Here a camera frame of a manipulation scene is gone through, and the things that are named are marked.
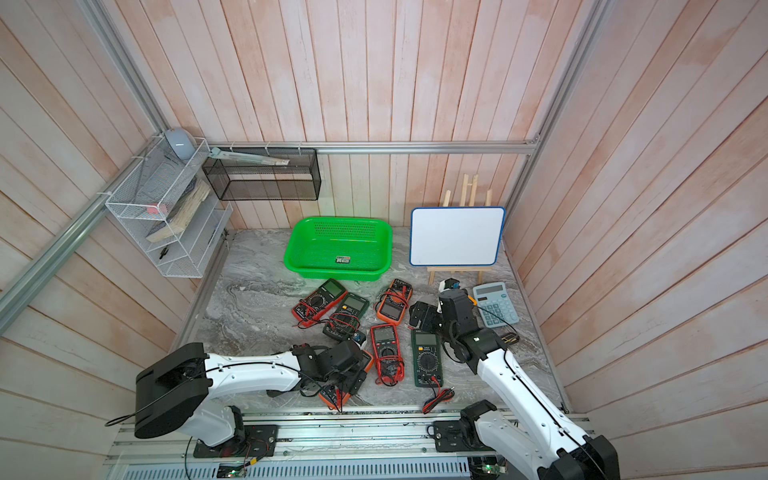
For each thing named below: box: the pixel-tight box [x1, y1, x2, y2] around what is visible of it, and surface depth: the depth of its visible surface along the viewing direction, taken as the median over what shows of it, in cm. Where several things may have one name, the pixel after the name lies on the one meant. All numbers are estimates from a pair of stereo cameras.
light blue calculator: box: [473, 281, 519, 329], surface depth 99 cm
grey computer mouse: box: [164, 127, 196, 160], surface depth 85 cm
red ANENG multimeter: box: [291, 278, 348, 328], surface depth 97 cm
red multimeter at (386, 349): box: [370, 324, 405, 387], surface depth 85 cm
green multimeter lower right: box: [411, 330, 444, 388], surface depth 86 cm
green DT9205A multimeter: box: [322, 292, 370, 341], surface depth 94 cm
